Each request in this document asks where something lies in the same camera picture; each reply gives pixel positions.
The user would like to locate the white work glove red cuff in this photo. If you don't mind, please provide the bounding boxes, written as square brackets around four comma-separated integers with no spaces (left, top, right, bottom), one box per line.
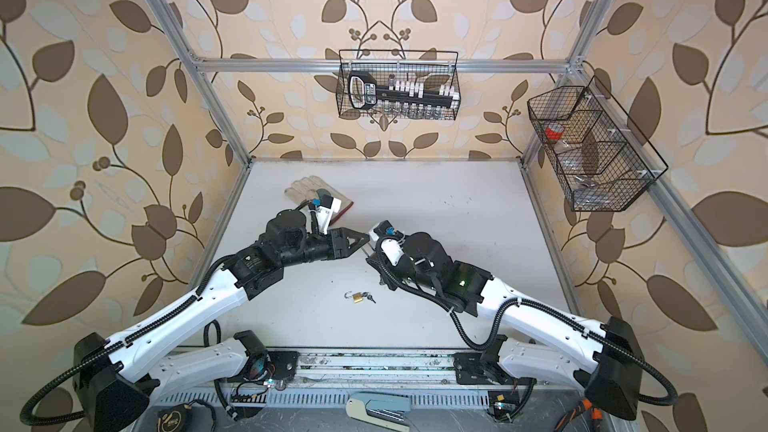
[284,175,354,225]

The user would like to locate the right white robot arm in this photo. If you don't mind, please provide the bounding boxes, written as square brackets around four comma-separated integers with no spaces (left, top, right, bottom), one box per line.
[367,223,679,420]

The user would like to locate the black wire basket wall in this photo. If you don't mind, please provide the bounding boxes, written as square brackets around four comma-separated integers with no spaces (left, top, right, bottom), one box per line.
[527,77,668,212]
[336,48,462,121]

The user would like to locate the grey blue tool on floor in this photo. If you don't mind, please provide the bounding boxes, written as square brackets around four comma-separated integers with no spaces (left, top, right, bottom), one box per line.
[345,392,412,432]

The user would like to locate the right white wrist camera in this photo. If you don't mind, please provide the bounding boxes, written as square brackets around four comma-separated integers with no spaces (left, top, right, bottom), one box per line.
[369,220,406,266]

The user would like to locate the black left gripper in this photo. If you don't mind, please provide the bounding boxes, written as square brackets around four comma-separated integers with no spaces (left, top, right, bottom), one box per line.
[277,226,370,270]

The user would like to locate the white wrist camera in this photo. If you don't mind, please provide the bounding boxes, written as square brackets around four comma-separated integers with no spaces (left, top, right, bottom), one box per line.
[369,220,406,266]
[309,195,342,235]

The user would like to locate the brass padlock with keys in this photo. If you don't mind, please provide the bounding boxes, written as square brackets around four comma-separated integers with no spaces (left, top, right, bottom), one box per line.
[344,291,376,303]

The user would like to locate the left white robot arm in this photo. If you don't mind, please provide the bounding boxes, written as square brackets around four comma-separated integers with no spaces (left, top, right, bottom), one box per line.
[19,209,370,431]

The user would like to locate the black wire basket right wall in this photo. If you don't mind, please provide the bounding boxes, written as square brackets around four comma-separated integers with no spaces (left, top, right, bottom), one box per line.
[527,77,668,212]

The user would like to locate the red capped item in basket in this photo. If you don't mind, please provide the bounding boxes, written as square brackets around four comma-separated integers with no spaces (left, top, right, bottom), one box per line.
[544,122,565,144]

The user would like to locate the black wire basket back wall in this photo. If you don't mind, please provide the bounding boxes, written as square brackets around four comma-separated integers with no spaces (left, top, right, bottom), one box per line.
[336,48,462,121]

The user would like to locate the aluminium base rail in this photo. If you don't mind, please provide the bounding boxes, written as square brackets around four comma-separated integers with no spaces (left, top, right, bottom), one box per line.
[209,346,625,412]

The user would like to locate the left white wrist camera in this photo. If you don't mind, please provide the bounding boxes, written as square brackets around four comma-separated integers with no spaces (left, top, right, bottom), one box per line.
[309,195,342,235]

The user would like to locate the black socket set holder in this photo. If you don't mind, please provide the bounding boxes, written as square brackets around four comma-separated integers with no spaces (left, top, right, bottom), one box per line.
[345,71,461,113]

